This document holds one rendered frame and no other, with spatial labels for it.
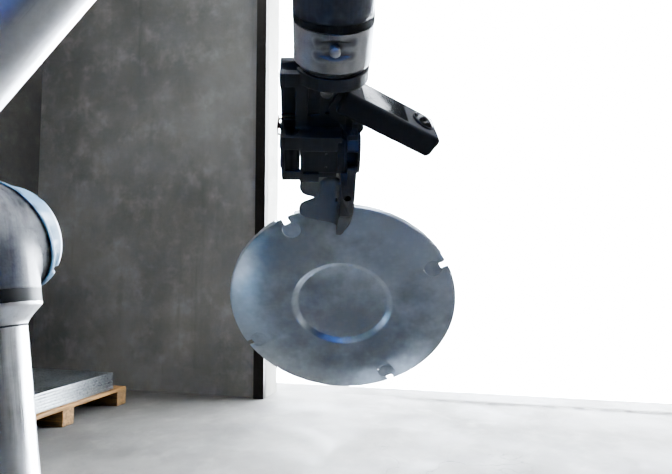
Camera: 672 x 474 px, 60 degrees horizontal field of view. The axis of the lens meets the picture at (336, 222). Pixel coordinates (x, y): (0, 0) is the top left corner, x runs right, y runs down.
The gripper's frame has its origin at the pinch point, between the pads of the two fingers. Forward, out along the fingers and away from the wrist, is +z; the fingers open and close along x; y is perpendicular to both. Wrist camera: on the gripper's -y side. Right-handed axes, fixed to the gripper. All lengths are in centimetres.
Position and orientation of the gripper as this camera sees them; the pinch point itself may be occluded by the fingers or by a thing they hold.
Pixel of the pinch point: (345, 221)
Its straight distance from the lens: 68.9
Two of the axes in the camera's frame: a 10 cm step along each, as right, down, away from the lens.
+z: -0.3, 7.6, 6.5
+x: 0.3, 6.5, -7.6
